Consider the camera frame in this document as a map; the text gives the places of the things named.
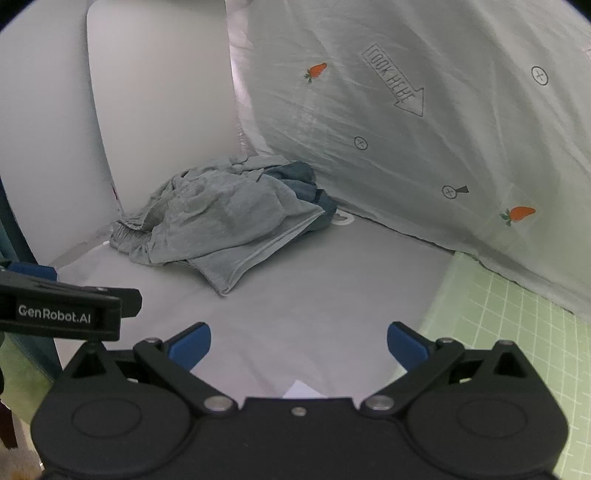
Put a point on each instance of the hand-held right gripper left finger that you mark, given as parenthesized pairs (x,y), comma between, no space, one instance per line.
(194,345)

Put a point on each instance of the green checked mat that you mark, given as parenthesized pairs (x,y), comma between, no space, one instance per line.
(508,318)

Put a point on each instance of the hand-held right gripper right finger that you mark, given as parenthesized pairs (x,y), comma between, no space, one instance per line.
(405,346)

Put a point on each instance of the white paper scrap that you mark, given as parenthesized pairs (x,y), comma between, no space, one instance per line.
(302,391)

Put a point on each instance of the beige fluffy cloth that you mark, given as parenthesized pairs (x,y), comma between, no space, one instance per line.
(18,464)

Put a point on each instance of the light grey t-shirt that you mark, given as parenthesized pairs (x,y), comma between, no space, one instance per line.
(217,217)
(300,300)

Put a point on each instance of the white carrot print blanket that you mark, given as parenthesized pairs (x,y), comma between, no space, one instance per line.
(415,115)

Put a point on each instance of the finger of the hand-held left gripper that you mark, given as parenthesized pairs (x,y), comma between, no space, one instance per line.
(92,294)
(34,271)

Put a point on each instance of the blue-grey garment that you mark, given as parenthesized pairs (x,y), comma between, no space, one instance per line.
(295,177)

